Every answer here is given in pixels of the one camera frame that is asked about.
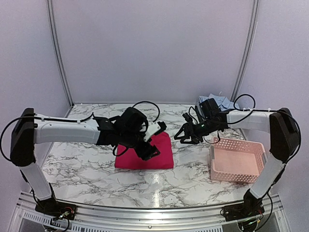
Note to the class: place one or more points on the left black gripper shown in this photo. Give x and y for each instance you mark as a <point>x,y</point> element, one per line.
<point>145,152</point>

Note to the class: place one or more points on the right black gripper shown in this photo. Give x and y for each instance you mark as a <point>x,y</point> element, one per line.
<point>187,127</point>

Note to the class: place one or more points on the magenta red garment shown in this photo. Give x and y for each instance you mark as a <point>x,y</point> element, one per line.
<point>164,160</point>

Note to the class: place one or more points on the light blue shirt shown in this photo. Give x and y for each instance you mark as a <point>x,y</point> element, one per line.
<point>223,102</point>

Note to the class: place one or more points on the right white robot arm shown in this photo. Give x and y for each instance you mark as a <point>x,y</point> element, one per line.
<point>284,136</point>

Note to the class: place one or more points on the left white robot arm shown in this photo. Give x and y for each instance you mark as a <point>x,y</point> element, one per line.
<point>33,129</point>

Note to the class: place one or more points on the pink plastic laundry basket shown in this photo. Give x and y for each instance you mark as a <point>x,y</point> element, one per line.
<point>233,160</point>

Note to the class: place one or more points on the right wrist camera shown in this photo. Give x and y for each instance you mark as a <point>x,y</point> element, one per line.
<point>188,118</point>

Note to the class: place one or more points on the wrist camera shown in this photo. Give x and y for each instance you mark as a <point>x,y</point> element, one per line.
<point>188,118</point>
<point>154,128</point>

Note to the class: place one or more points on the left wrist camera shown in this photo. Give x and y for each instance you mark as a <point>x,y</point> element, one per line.
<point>154,128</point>

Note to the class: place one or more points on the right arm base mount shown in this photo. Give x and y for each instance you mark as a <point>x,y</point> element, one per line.
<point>238,211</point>

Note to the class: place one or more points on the aluminium table front rail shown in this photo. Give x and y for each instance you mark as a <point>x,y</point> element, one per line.
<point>94,218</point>

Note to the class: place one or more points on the right aluminium frame post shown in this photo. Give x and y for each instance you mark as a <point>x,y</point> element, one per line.
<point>247,49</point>

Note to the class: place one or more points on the aluminium frame post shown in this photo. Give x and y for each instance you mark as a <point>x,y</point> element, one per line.
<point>57,50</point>
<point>247,49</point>

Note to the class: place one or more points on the left aluminium frame post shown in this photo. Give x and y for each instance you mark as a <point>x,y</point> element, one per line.
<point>57,50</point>

